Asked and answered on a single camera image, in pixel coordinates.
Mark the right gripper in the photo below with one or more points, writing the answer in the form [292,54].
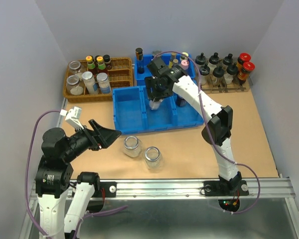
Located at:
[150,82]

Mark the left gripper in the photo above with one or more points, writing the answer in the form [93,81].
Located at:
[103,136]

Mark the glass jar silver lid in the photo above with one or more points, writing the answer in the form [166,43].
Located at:
[155,104]

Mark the dark spice jar red label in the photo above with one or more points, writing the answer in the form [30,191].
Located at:
[180,101]

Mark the round glass jar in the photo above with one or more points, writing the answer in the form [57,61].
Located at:
[153,159]
[132,146]

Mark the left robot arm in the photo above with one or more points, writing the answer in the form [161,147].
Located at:
[52,180]

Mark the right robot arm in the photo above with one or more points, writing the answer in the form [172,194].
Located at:
[218,124]

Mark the blue rear bin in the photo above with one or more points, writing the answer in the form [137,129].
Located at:
[140,78]

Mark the small yellow label bottle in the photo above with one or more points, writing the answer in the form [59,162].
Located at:
[175,62]

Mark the blue three-compartment bin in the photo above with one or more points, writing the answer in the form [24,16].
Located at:
[132,113]

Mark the pink lid jar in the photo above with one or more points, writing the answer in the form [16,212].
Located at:
[184,64]

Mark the salt shaker silver cap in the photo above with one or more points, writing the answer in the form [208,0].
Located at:
[156,53]

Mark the small bottle behind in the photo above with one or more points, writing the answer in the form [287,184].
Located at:
[172,58]

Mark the yellow-green lid jar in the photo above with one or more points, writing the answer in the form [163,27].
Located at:
[184,56]

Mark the tall dark glass bottle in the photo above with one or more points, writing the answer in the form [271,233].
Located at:
[140,60]

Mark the white powder jar blue label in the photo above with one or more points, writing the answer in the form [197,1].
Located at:
[90,83]
[104,83]

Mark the black top dispenser bottle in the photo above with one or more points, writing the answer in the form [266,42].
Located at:
[213,61]
[217,74]
[204,71]
[227,60]
[231,71]
[200,60]

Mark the brown wicker basket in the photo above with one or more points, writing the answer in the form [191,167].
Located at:
[121,75]

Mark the clear acrylic bottle rack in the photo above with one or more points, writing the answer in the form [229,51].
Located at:
[234,87]

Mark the sauce bottle orange cap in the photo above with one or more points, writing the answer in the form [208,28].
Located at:
[102,68]

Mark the dark sauce bottle black cap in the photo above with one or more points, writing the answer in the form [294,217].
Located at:
[107,61]

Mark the glass jar in basket front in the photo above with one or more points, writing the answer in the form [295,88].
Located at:
[74,86]

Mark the glass jar in basket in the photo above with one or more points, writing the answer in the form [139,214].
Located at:
[77,68]
[74,86]

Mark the glass jar in basket rear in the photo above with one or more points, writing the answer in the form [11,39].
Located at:
[77,68]

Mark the sauce bottle yellow cap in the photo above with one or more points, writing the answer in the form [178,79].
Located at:
[91,65]

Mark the red lid jar rear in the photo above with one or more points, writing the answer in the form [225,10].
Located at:
[243,57]

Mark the red lid jar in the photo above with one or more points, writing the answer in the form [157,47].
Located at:
[243,57]
[246,70]

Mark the red lid jar front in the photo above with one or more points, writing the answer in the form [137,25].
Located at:
[246,70]

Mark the aluminium rail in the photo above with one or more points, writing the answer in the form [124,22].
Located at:
[171,204]

